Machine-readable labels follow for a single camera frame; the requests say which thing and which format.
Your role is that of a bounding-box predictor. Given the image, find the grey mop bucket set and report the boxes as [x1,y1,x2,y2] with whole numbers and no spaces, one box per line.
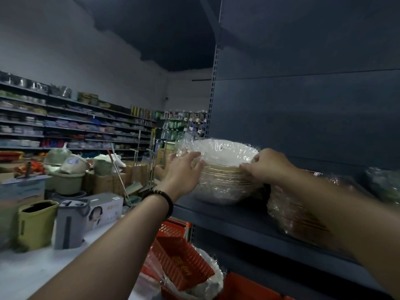
[53,199,91,250]

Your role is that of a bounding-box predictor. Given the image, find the pile of orange mop heads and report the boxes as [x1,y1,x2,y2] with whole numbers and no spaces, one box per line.
[12,160,48,179]

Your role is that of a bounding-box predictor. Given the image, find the grey cardboard box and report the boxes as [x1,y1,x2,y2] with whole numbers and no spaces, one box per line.
[0,175,50,216]

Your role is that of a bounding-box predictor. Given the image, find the person's left forearm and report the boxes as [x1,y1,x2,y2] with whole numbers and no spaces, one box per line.
[28,196,171,300]

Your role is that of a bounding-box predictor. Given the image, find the person's right forearm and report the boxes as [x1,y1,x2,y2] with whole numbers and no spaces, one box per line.
[281,167,400,299]

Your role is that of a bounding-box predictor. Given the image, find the metal mop pole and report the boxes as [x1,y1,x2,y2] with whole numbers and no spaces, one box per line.
[107,150,133,207]

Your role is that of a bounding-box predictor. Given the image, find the wall shelving with goods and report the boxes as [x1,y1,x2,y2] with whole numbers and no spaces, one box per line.
[0,70,157,160]

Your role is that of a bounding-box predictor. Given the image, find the stack of white plates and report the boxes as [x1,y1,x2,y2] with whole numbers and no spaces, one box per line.
[175,139,266,206]

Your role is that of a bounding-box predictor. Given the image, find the red shopping basket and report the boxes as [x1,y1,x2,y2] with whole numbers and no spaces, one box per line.
[156,219,192,240]

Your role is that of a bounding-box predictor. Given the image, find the metal wire stand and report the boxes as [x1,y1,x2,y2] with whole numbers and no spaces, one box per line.
[130,148,157,188]

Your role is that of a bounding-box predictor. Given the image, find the person's left hand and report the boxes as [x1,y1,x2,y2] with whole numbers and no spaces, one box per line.
[155,151,207,203]

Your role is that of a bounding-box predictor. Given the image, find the pale green buckets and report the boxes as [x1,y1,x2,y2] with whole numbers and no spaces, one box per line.
[43,143,123,197]

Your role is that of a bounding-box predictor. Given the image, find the black beaded bracelet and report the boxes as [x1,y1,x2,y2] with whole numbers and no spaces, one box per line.
[142,189,174,221]

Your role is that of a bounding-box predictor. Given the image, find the rack of green packets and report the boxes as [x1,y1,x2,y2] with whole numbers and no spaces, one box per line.
[153,110,208,141]

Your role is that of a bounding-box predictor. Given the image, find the rose pink rectangular tray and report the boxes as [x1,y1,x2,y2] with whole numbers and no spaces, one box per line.
[272,215,338,243]

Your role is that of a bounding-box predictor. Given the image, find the white box with portrait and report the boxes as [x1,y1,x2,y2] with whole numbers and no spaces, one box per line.
[82,192,124,232]

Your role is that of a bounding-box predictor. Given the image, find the person's right hand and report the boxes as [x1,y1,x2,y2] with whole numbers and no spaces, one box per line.
[239,148,298,186]

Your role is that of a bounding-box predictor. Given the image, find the dark metal shelf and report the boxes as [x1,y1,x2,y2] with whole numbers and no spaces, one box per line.
[172,0,400,300]

